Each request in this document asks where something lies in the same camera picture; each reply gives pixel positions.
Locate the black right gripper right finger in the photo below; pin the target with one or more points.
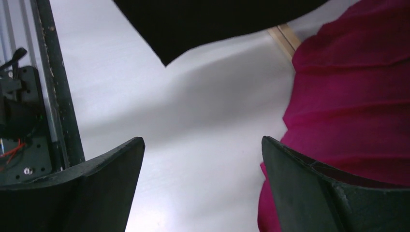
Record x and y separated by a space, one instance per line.
311 196

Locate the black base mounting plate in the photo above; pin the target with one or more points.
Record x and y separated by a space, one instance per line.
38 129

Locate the wooden clothes rack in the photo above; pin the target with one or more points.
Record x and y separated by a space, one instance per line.
286 39

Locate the magenta pleated skirt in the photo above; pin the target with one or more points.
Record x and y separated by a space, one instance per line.
350 103

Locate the black skirt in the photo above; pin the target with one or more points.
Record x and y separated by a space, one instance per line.
172 27

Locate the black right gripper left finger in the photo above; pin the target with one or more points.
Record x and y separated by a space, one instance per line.
93 196

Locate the aluminium rail frame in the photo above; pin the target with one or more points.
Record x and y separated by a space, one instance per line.
18 29

